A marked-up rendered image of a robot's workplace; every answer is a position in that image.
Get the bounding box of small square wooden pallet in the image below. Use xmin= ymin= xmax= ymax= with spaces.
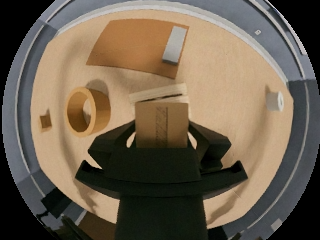
xmin=128 ymin=83 xmax=193 ymax=121

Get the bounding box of brown clipboard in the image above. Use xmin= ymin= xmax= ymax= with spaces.
xmin=94 ymin=18 xmax=190 ymax=79

